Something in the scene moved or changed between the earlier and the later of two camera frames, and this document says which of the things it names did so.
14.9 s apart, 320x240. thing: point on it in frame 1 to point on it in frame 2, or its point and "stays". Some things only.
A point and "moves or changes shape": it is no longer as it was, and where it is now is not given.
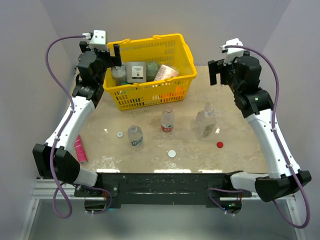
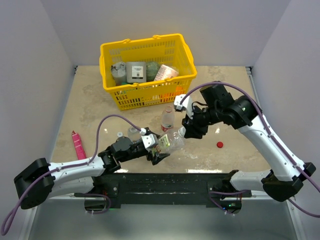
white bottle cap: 172,153 to 181,131
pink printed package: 165,72 stays
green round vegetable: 152,68 stays
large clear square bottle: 205,123 moves or changes shape
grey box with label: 136,72 stays
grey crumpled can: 119,74 stays
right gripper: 221,69 to 193,129
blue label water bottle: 135,135 stays
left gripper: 113,60 to 156,156
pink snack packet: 80,149 stays
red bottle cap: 219,144 stays
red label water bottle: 167,119 stays
